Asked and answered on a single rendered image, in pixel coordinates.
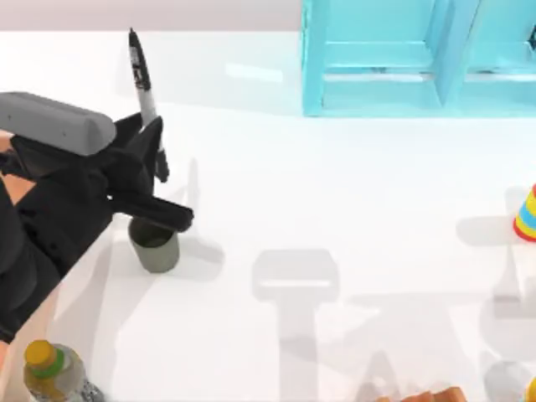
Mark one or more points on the black and white marker pen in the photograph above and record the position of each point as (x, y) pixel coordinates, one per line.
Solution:
(140, 71)

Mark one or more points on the pale grey rounded box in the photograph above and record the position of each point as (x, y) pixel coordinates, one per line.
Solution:
(54, 123)

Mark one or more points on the grey cup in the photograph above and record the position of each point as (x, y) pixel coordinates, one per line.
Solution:
(157, 253)

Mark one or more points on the clear bottle with yellow cap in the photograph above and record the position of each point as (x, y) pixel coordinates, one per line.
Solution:
(52, 377)

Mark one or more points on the light blue rack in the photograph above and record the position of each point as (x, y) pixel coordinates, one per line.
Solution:
(377, 63)

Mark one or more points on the brown bread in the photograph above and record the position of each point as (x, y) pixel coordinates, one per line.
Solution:
(427, 396)

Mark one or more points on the stack of coloured rings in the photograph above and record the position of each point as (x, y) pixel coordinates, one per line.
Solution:
(528, 220)

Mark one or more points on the yellow rounded item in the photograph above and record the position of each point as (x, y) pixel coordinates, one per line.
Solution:
(532, 391)

